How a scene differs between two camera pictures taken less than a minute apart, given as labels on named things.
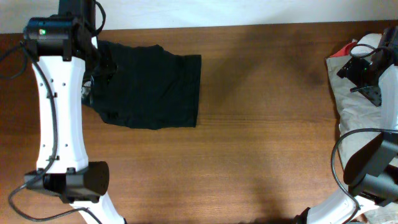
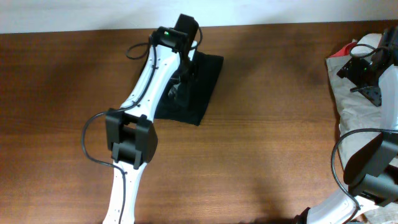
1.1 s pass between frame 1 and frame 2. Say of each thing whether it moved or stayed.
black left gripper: moved
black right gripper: stayed
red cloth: stayed
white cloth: stayed
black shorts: moved
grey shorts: stayed
